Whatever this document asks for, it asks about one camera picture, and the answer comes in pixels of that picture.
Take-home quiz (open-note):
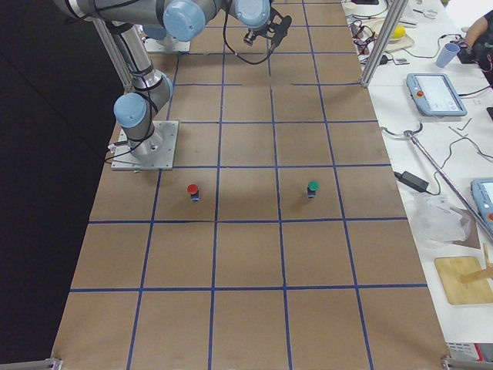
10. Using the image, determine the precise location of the lower blue teach pendant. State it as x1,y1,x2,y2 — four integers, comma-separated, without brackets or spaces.
471,177,493,230

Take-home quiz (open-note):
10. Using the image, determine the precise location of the green push button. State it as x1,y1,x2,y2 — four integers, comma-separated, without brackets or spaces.
307,180,320,199

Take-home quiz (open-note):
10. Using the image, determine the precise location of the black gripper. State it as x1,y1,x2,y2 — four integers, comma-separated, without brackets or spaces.
243,11,292,47

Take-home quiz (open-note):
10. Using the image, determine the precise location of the person forearm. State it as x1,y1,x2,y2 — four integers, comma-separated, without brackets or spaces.
464,10,493,47

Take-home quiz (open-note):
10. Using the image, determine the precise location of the blue plastic cup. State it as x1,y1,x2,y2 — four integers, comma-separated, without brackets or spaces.
435,42,461,68

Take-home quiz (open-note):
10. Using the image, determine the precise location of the red push button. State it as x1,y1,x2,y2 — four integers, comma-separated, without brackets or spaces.
186,183,200,202

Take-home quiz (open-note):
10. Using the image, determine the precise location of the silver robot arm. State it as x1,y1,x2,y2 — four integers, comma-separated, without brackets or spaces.
55,1,292,170
143,25,170,43

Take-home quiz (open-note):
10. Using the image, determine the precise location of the aluminium frame post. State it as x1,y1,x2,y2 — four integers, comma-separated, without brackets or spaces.
361,0,407,88

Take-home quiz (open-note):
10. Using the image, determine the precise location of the blue teach pendant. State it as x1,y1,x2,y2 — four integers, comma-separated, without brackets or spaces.
471,177,493,230
406,73,468,117

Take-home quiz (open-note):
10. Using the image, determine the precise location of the clear plastic bag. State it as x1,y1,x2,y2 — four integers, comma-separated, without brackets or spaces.
404,193,475,249

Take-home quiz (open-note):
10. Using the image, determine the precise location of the wooden cutting board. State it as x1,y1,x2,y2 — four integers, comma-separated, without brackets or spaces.
434,256,492,305

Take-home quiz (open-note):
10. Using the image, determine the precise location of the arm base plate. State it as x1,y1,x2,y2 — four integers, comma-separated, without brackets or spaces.
111,120,179,170
144,37,190,54

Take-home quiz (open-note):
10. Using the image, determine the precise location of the upper blue teach pendant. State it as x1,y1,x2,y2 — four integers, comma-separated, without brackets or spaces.
406,73,468,117

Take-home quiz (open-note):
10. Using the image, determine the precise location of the black power adapter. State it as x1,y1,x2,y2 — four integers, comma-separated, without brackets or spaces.
394,171,429,193

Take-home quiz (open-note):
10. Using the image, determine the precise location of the yellow lemon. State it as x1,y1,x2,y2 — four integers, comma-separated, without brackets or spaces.
391,25,406,40

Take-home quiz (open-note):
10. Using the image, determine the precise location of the metal rod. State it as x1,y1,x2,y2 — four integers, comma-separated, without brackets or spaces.
404,130,493,239

